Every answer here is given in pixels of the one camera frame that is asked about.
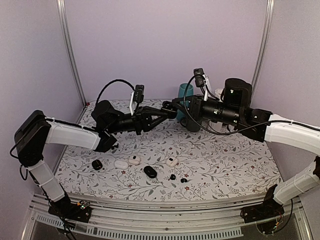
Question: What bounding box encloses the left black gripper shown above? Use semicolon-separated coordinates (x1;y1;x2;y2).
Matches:
107;106;169;136

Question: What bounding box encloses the black earbud charging case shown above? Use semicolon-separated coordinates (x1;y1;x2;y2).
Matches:
161;101;178;119

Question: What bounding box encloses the cream earbud case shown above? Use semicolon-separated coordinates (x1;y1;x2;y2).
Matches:
166;157;179;168

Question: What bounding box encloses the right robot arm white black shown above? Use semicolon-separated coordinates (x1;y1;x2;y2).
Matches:
172;78;320;218

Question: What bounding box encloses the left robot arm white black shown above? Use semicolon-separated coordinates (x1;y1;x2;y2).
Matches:
14;100;178;217

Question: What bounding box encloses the white open earbud case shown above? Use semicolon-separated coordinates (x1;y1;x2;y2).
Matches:
128;155;142;166

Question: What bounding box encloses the black oval earbud case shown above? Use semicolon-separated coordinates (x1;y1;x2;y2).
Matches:
143;165;157;179

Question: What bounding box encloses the white closed earbud case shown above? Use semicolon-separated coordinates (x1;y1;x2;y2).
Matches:
114;160;129;170

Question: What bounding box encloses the black small earbud case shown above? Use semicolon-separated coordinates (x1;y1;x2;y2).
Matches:
91;159;103;171

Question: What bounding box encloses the teal tall vase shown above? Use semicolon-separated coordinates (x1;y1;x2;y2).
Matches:
176;83;194;121

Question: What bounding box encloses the dark grey mug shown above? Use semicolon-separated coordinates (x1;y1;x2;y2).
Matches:
180;117;201;133

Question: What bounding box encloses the white ribbed vase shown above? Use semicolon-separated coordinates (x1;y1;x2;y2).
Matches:
214;88;223;102

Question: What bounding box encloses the floral patterned table mat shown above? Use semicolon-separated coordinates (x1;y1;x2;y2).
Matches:
53;99;283;203

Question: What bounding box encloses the black earbud pair left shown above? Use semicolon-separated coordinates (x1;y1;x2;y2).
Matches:
111;144;119;150

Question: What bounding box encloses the black hook earbud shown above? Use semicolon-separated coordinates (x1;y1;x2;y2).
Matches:
180;178;188;183

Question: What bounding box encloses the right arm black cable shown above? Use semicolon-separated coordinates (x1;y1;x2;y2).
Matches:
182;74;272;136

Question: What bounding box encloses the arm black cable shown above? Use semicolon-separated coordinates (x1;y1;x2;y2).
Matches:
96;79;136;103
182;74;272;136

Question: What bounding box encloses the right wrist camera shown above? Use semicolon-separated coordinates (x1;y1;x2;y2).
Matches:
193;68;215;100

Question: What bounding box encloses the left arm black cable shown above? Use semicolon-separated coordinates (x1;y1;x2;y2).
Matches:
96;79;136;103

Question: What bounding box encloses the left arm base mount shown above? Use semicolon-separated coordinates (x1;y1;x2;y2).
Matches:
48;199;93;223

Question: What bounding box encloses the front aluminium rail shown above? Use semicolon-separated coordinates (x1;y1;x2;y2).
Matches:
22;194;311;238

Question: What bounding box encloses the right aluminium frame post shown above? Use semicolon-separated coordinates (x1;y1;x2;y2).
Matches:
251;0;275;86

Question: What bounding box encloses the aluminium frame post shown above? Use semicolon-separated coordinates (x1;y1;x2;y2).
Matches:
251;0;275;86
56;0;87;107

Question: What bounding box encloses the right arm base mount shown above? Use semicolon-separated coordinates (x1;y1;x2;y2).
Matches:
240;184;285;223

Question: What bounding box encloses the left aluminium frame post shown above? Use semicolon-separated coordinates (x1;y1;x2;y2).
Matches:
56;0;87;107

